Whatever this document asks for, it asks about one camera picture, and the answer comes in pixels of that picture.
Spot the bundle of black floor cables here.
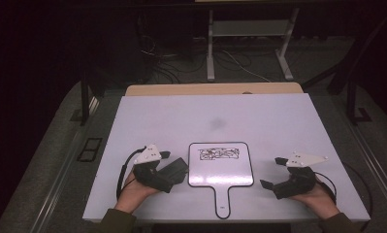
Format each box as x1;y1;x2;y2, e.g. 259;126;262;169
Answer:
138;32;212;85

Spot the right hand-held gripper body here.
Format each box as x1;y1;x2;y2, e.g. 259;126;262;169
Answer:
273;150;330;200

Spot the metal floor rail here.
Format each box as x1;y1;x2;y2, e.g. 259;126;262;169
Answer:
28;96;101;233
348;121;387;210

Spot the person's left hand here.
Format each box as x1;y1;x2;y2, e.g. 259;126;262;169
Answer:
114;171;161;215

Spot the black whiteboard eraser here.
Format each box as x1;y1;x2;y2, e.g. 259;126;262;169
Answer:
156;156;189;187

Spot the right hand-held gripper black cable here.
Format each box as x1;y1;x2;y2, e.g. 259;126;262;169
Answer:
313;160;373;233

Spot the black metal stand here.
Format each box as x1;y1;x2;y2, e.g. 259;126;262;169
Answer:
301;8;387;126

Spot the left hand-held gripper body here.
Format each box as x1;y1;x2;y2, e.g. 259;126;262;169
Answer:
132;144;176;194

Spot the white floor cable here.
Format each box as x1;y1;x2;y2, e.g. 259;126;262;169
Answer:
220;48;274;83

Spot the white metal stand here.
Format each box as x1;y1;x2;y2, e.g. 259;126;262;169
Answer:
206;7;301;83

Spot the light wooden table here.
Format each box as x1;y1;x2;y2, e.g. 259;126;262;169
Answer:
125;82;305;97

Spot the small handheld whiteboard paddle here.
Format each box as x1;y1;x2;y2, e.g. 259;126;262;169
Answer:
187;141;255;220

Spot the black floor socket frame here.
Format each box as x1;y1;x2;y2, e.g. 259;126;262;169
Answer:
77;137;104;163

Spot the person's right hand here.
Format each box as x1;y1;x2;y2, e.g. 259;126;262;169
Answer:
289;179;340;221

